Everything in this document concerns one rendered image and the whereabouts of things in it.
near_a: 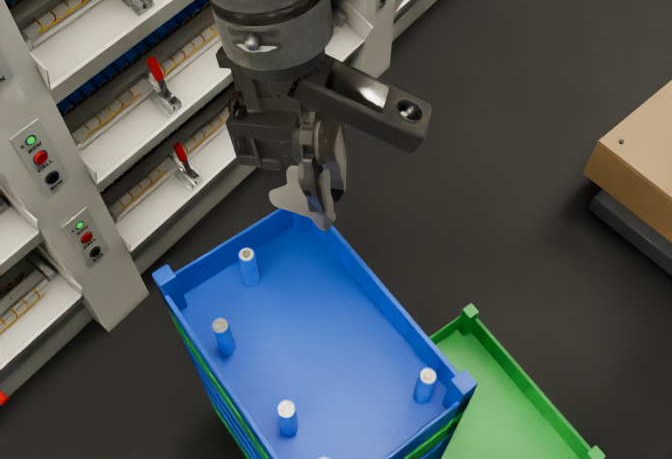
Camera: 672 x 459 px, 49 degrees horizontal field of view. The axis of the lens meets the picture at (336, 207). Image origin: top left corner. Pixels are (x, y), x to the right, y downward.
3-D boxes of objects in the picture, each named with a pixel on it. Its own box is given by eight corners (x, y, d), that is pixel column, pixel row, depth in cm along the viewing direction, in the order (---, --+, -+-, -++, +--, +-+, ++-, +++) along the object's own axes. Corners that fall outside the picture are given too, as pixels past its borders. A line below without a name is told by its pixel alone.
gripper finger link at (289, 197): (282, 222, 75) (268, 149, 69) (338, 229, 74) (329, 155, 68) (271, 243, 73) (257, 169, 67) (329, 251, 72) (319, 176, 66)
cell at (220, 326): (217, 336, 77) (225, 359, 82) (232, 327, 77) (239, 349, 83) (208, 323, 77) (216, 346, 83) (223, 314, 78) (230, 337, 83)
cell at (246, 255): (262, 281, 87) (257, 254, 82) (249, 289, 87) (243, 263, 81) (254, 270, 88) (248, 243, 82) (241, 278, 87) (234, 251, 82)
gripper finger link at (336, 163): (300, 172, 79) (280, 117, 71) (353, 178, 77) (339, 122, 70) (292, 197, 77) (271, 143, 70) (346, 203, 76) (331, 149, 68)
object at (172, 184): (357, 52, 147) (381, 14, 134) (128, 260, 122) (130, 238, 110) (284, -19, 147) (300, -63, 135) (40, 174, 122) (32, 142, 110)
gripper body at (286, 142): (265, 116, 72) (237, 11, 63) (350, 123, 70) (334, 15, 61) (239, 172, 68) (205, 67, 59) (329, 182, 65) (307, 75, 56)
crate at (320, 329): (467, 407, 80) (479, 383, 73) (314, 528, 73) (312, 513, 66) (306, 216, 92) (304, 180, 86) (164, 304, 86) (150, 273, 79)
